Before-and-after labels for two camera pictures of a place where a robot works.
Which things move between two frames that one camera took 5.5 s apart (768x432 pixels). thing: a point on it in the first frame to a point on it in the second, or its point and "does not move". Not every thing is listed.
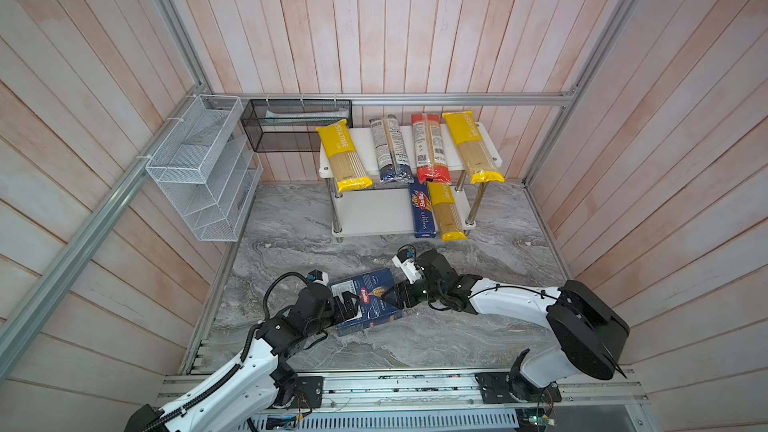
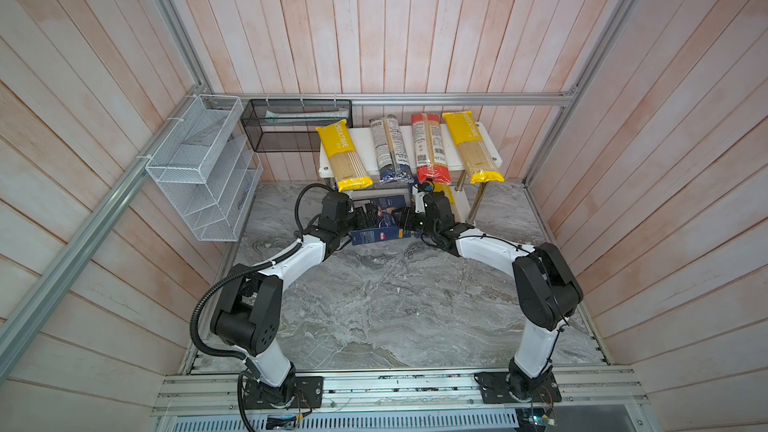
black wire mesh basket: x=290 y=124 does not move
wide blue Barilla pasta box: x=375 y=310 to x=387 y=228
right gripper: x=400 y=288 to x=407 y=213
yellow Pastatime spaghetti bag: x=346 y=167 does not move
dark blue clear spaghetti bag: x=391 y=150 does not move
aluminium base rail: x=603 y=392 does not move
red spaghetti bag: x=430 y=156 does not move
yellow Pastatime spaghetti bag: x=472 y=147 does not move
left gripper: x=341 y=316 to x=362 y=222
